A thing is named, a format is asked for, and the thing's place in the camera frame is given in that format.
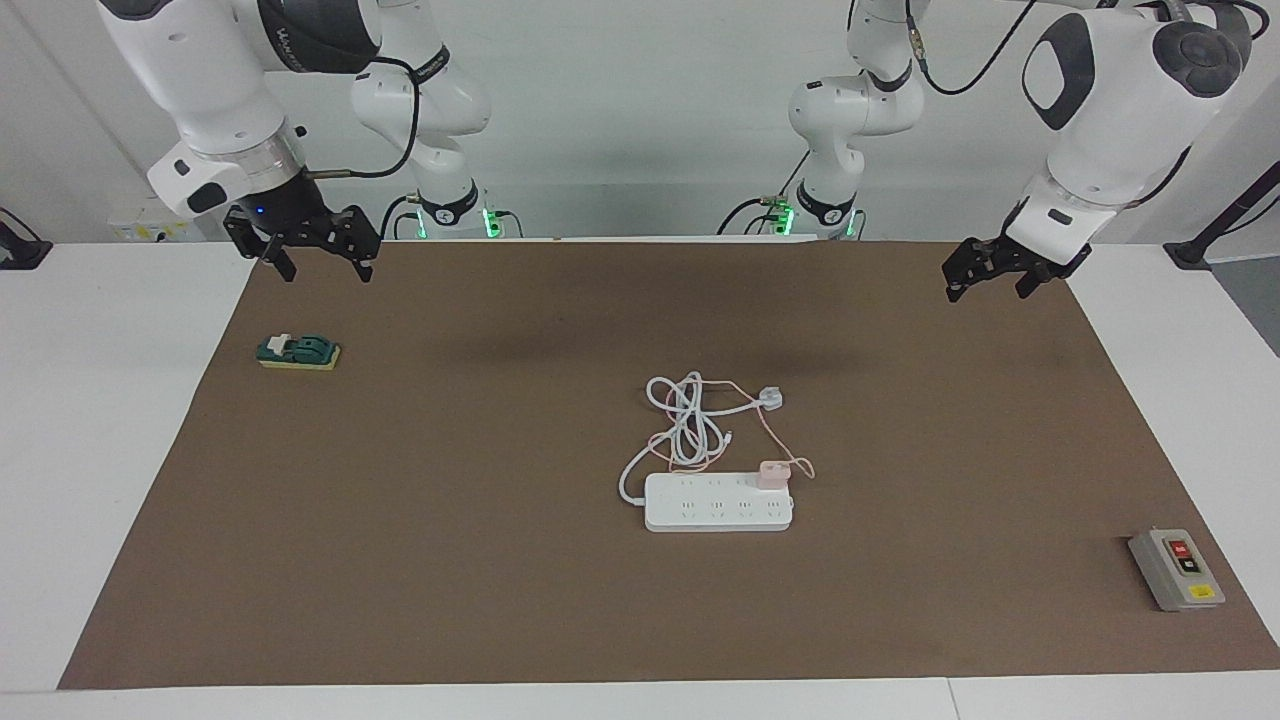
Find pink charging cable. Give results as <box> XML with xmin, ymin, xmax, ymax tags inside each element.
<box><xmin>645</xmin><ymin>378</ymin><xmax>817</xmax><ymax>482</ymax></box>

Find white power strip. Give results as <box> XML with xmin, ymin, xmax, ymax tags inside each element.
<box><xmin>643</xmin><ymin>472</ymin><xmax>798</xmax><ymax>534</ymax></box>

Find white box with yellow labels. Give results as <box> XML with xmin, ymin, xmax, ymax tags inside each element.
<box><xmin>108</xmin><ymin>195</ymin><xmax>226</xmax><ymax>244</ymax></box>

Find brown table mat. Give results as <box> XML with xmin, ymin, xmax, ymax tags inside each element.
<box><xmin>57</xmin><ymin>240</ymin><xmax>1280</xmax><ymax>691</ymax></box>

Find black base cable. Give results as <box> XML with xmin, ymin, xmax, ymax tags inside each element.
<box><xmin>715</xmin><ymin>150</ymin><xmax>812</xmax><ymax>238</ymax></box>
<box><xmin>378</xmin><ymin>193</ymin><xmax>424</xmax><ymax>241</ymax></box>

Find green knife switch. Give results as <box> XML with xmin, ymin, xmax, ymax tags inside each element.
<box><xmin>256</xmin><ymin>333</ymin><xmax>342</xmax><ymax>372</ymax></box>

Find black clamp mount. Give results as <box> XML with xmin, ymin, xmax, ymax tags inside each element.
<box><xmin>0</xmin><ymin>207</ymin><xmax>53</xmax><ymax>271</ymax></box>
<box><xmin>1163</xmin><ymin>160</ymin><xmax>1280</xmax><ymax>272</ymax></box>

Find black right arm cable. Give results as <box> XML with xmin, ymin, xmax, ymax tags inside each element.
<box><xmin>303</xmin><ymin>55</ymin><xmax>420</xmax><ymax>182</ymax></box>

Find white power cord with plug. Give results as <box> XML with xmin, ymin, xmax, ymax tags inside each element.
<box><xmin>618</xmin><ymin>373</ymin><xmax>786</xmax><ymax>506</ymax></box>

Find grey switch box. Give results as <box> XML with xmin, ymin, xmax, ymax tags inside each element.
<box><xmin>1128</xmin><ymin>528</ymin><xmax>1227</xmax><ymax>613</ymax></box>

